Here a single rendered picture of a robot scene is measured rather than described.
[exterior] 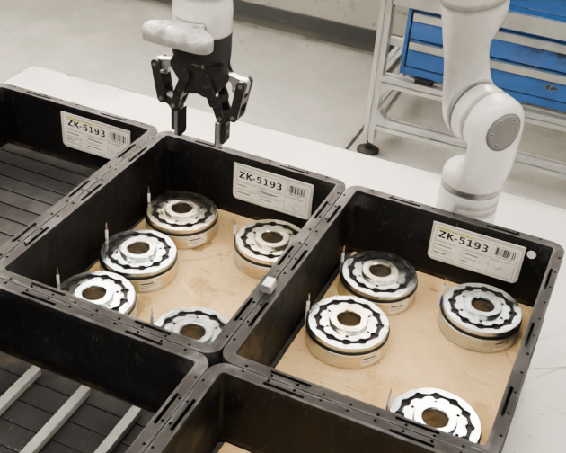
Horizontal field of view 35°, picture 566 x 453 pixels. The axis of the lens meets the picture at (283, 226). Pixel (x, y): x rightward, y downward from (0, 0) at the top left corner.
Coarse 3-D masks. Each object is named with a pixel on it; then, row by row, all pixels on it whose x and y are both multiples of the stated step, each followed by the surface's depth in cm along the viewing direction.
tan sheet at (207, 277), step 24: (240, 216) 133; (216, 240) 127; (96, 264) 121; (192, 264) 122; (216, 264) 123; (168, 288) 118; (192, 288) 118; (216, 288) 118; (240, 288) 119; (144, 312) 114
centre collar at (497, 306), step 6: (474, 294) 115; (480, 294) 115; (486, 294) 115; (468, 300) 114; (474, 300) 115; (486, 300) 115; (492, 300) 114; (498, 300) 114; (468, 306) 113; (492, 306) 114; (498, 306) 113; (468, 312) 113; (474, 312) 112; (480, 312) 112; (486, 312) 112; (492, 312) 112; (498, 312) 112; (480, 318) 112; (486, 318) 112; (492, 318) 112
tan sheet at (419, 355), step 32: (448, 288) 122; (416, 320) 116; (288, 352) 109; (416, 352) 111; (448, 352) 111; (480, 352) 111; (512, 352) 112; (320, 384) 105; (352, 384) 105; (384, 384) 106; (416, 384) 106; (448, 384) 106; (480, 384) 107; (480, 416) 102
